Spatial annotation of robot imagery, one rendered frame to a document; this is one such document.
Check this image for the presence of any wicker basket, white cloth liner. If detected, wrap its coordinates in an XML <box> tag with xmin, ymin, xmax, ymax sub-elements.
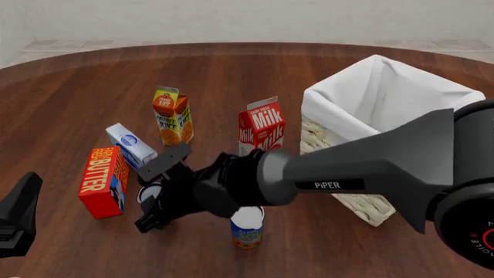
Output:
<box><xmin>299</xmin><ymin>53</ymin><xmax>487</xmax><ymax>228</ymax></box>

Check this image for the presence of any red milk carton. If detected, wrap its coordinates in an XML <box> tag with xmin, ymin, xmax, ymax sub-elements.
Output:
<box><xmin>237</xmin><ymin>95</ymin><xmax>287</xmax><ymax>158</ymax></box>

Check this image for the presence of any white and blue box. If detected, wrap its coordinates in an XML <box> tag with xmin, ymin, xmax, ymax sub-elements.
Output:
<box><xmin>104</xmin><ymin>122</ymin><xmax>159</xmax><ymax>172</ymax></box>

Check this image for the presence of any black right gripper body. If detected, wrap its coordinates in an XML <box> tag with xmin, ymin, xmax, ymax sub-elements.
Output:
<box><xmin>153</xmin><ymin>161</ymin><xmax>211</xmax><ymax>225</ymax></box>

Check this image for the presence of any yellow orange juice carton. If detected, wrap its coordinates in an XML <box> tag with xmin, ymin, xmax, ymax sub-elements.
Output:
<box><xmin>151</xmin><ymin>84</ymin><xmax>195</xmax><ymax>147</ymax></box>

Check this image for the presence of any tomato sauce can, white lid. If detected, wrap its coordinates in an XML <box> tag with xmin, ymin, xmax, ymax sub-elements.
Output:
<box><xmin>137</xmin><ymin>182</ymin><xmax>164</xmax><ymax>204</ymax></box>

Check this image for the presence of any red butter box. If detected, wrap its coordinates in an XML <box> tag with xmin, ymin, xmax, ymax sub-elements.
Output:
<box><xmin>77</xmin><ymin>146</ymin><xmax>130</xmax><ymax>220</ymax></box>

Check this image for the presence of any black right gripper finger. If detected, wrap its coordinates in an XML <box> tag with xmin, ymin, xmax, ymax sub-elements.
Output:
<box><xmin>140</xmin><ymin>187</ymin><xmax>164</xmax><ymax>215</ymax></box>
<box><xmin>134</xmin><ymin>212</ymin><xmax>167</xmax><ymax>234</ymax></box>

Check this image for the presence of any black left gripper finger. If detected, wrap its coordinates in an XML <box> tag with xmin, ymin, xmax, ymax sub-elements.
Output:
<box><xmin>0</xmin><ymin>171</ymin><xmax>44</xmax><ymax>229</ymax></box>

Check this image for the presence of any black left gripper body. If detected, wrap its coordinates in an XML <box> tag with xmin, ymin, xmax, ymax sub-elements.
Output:
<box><xmin>0</xmin><ymin>219</ymin><xmax>39</xmax><ymax>259</ymax></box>

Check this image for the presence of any soup can, blue yellow label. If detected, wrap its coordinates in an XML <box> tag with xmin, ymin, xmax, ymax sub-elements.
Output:
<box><xmin>229</xmin><ymin>205</ymin><xmax>266</xmax><ymax>250</ymax></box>

